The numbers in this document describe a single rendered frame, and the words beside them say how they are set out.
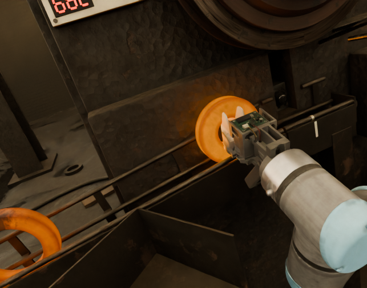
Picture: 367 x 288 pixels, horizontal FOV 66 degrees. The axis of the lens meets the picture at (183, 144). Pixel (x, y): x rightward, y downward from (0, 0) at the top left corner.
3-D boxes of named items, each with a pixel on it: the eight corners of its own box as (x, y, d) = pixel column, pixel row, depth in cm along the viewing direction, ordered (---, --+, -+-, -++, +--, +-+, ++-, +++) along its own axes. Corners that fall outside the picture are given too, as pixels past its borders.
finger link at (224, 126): (221, 100, 62) (243, 119, 55) (224, 122, 66) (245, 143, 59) (209, 105, 62) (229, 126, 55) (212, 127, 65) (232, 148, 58)
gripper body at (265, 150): (259, 105, 55) (302, 137, 46) (261, 139, 60) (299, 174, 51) (224, 119, 54) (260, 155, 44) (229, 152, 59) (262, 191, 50)
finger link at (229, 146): (234, 125, 61) (257, 147, 55) (235, 132, 62) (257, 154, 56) (215, 134, 60) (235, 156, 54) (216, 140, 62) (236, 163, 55)
